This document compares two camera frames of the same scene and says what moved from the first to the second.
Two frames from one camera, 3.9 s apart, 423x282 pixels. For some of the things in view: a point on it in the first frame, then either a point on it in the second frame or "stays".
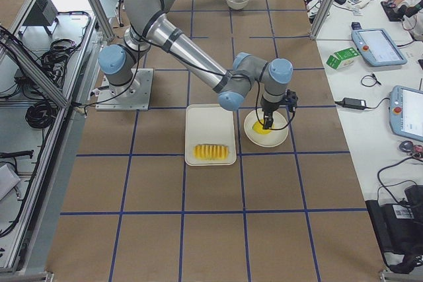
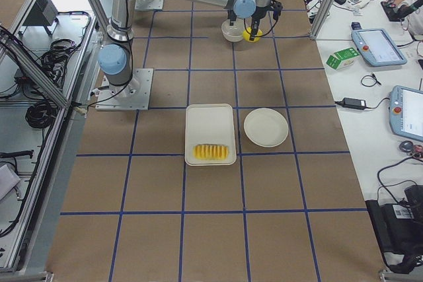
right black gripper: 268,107 to 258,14
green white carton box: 342,58 stays
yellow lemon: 258,127 to 247,36
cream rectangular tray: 209,124 stays
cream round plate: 273,137 stays
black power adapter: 354,103 stays
